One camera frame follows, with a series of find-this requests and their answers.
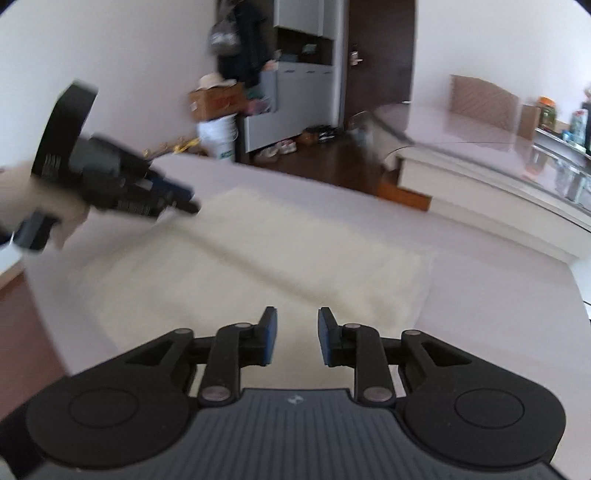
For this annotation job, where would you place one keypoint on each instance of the cardboard box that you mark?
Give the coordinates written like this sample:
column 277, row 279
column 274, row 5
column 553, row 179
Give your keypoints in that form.
column 217, row 101

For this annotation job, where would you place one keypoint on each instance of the grey cabinet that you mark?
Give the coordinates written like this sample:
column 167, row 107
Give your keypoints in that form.
column 295, row 92

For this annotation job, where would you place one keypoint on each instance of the colourful pile of clothes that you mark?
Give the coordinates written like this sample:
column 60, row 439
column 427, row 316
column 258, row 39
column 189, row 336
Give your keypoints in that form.
column 259, row 104

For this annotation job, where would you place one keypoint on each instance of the hanging grey bag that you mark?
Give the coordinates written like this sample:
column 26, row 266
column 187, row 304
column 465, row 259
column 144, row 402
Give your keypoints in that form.
column 224, row 39

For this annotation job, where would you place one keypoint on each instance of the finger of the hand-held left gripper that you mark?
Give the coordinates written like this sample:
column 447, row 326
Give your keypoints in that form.
column 173, row 188
column 157, row 208

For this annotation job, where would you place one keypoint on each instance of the yellow decoration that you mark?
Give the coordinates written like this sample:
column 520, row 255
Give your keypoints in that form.
column 175, row 147

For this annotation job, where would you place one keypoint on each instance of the brown shoes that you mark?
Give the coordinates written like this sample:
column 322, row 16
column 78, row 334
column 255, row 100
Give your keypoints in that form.
column 307, row 137

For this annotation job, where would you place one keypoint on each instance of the hanging dark coat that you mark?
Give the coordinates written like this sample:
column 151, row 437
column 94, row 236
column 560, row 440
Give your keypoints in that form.
column 249, row 41

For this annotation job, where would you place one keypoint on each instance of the brown woven chair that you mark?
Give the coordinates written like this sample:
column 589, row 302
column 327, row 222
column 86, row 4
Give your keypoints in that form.
column 485, row 101

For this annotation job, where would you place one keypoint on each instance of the person's left hand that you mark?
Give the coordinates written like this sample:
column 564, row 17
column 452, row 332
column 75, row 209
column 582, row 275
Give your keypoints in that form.
column 16, row 198

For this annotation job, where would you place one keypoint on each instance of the glass-top dining table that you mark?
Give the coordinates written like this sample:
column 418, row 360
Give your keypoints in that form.
column 461, row 134

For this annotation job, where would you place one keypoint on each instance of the black shoes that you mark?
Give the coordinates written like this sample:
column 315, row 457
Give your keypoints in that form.
column 328, row 133

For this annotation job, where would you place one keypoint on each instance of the beige hat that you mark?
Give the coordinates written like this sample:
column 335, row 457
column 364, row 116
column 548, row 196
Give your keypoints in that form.
column 214, row 82

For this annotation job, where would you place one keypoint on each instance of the white sneakers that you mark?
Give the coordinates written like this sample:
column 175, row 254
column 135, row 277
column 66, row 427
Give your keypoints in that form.
column 279, row 150

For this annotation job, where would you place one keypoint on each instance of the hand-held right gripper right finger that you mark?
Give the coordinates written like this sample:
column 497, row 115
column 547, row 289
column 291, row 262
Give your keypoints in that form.
column 326, row 340

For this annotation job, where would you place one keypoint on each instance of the cream towel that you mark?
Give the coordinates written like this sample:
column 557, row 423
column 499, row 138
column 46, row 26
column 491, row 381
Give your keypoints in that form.
column 277, row 258

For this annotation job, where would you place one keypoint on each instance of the white bucket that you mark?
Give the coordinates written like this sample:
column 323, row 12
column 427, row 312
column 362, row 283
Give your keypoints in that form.
column 218, row 138

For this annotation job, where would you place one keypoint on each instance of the cluster of bottles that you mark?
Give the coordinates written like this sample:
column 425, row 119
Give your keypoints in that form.
column 577, row 129

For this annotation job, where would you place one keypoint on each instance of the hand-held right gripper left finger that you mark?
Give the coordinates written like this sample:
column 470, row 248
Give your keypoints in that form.
column 270, row 336

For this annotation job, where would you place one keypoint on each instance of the green bottle with orange cap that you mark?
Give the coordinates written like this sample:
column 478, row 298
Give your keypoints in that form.
column 548, row 113

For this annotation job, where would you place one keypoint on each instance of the small brown carton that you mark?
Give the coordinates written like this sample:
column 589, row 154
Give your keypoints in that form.
column 531, row 122

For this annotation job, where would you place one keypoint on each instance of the dark brown door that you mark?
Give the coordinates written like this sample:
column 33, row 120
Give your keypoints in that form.
column 378, row 46

